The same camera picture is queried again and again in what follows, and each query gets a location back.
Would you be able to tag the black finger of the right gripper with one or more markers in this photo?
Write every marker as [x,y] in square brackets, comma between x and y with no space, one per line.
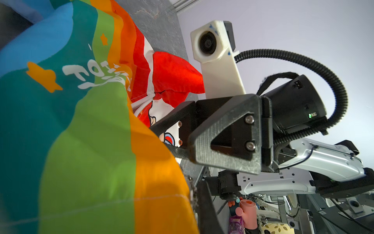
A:
[183,112]

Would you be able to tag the pink plastic bottle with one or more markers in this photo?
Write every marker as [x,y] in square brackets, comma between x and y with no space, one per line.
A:
[247,210]

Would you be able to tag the colourful rainbow kids jacket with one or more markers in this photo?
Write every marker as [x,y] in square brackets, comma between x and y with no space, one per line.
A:
[80,90]

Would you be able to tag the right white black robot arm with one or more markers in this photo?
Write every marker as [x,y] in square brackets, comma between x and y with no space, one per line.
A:
[302,167]

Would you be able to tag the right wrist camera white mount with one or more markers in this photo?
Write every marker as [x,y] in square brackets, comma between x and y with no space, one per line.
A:
[213,46]

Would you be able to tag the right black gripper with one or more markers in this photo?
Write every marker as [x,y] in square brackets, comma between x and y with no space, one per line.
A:
[233,133]

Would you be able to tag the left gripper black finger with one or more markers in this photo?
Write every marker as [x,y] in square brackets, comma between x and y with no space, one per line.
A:
[208,222]

